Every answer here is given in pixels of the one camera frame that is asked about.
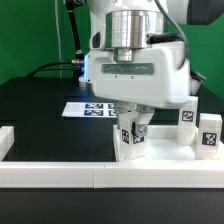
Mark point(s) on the white U-shaped fence wall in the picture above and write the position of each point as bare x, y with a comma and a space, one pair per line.
139, 173

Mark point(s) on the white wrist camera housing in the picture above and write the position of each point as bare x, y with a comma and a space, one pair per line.
196, 79

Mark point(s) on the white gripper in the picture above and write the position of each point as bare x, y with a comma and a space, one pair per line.
153, 78

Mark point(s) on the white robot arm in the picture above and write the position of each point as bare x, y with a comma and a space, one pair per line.
124, 26

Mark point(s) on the white sheet with markers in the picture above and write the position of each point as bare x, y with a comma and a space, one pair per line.
89, 109

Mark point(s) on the white square table top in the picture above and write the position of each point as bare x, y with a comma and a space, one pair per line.
162, 145

